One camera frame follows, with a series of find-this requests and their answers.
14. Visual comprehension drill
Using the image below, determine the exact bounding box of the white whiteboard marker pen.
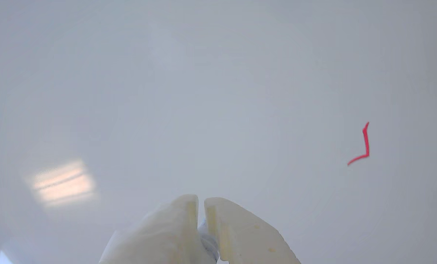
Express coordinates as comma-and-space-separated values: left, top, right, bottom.
198, 220, 219, 264

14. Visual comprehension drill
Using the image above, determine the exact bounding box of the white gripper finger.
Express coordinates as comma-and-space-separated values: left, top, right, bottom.
99, 194, 215, 264
204, 197, 301, 264

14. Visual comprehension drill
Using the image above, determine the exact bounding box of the large whiteboard with metal frame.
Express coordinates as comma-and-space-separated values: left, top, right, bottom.
0, 0, 437, 264

